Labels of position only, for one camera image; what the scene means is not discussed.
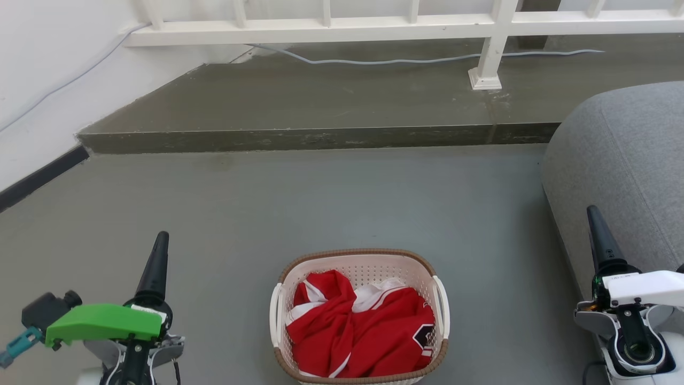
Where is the black baseboard strip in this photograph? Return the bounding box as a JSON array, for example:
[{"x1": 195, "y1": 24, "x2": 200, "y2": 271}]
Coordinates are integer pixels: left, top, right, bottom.
[{"x1": 0, "y1": 144, "x2": 90, "y2": 213}]

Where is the grey floor cable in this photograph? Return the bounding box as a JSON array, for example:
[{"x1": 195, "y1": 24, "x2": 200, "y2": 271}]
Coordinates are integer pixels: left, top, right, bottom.
[{"x1": 246, "y1": 43, "x2": 605, "y2": 66}]

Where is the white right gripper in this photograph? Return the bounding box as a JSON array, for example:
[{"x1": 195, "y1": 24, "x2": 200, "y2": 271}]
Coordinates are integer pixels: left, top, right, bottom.
[{"x1": 586, "y1": 205, "x2": 684, "y2": 311}]

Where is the raised concrete step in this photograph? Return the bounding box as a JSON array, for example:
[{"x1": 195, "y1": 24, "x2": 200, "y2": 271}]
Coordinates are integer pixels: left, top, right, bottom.
[{"x1": 77, "y1": 33, "x2": 684, "y2": 156}]

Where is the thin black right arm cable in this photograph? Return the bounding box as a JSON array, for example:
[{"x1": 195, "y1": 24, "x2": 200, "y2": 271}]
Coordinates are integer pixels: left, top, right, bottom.
[{"x1": 581, "y1": 360, "x2": 605, "y2": 385}]

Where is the white railing fence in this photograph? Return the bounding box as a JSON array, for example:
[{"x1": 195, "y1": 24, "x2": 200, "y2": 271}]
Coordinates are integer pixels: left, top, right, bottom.
[{"x1": 124, "y1": 0, "x2": 684, "y2": 90}]

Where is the white laundry basket brown rim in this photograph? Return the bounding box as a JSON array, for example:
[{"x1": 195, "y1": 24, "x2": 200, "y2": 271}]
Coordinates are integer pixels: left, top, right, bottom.
[{"x1": 269, "y1": 248, "x2": 450, "y2": 385}]

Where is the teal connector clip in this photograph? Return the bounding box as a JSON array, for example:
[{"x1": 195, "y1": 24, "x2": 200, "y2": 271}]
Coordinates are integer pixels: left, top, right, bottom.
[{"x1": 0, "y1": 326, "x2": 43, "y2": 369}]

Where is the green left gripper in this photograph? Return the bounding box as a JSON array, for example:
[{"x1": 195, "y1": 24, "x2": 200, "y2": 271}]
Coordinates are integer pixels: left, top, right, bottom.
[{"x1": 45, "y1": 231, "x2": 174, "y2": 351}]

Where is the red white garment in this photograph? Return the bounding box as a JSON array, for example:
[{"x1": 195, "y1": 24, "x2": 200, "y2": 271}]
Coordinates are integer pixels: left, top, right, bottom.
[{"x1": 286, "y1": 269, "x2": 437, "y2": 379}]

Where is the grey fabric sofa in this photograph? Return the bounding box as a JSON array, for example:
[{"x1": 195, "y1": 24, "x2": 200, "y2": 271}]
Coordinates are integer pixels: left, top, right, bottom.
[{"x1": 541, "y1": 81, "x2": 684, "y2": 335}]

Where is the thin white wall cable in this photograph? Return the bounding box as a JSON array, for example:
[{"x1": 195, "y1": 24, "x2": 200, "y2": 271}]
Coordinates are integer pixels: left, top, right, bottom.
[{"x1": 0, "y1": 22, "x2": 150, "y2": 133}]

